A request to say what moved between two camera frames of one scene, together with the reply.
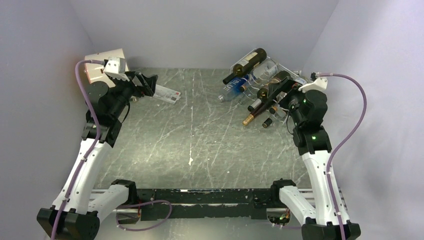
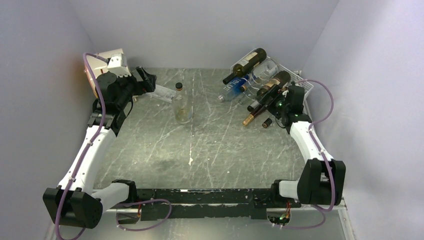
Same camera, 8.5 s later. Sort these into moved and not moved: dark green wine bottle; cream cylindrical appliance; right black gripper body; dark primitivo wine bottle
Moved: right black gripper body
Not moved: cream cylindrical appliance; dark green wine bottle; dark primitivo wine bottle
